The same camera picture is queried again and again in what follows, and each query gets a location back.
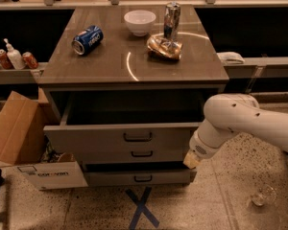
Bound grey top drawer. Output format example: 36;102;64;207
45;89;204;153

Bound grey drawer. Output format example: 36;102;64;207
45;89;204;153
74;149;186;164
84;169;197;187

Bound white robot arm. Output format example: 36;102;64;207
183;94;288;169

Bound grey bottom drawer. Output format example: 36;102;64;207
84;169;197;187

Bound grey drawer cabinet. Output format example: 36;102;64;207
39;6;228;174

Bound grey middle drawer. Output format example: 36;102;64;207
74;149;186;164

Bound clear glass on floor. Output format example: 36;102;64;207
251;184;276;207

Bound white folded cloth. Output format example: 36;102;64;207
217;52;245;64

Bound white bowl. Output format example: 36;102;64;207
124;10;156;36

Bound tall silver can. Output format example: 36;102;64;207
163;1;180;40

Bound blue pepsi can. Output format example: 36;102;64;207
72;25;104;56

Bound brown cardboard box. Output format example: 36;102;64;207
0;91;87;190

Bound red soda can right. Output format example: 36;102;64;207
22;52;38;69

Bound red soda can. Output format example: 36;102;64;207
22;52;38;69
0;49;13;69

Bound white pump bottle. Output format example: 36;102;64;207
4;38;26;70

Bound red soda can left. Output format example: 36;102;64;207
0;49;13;69

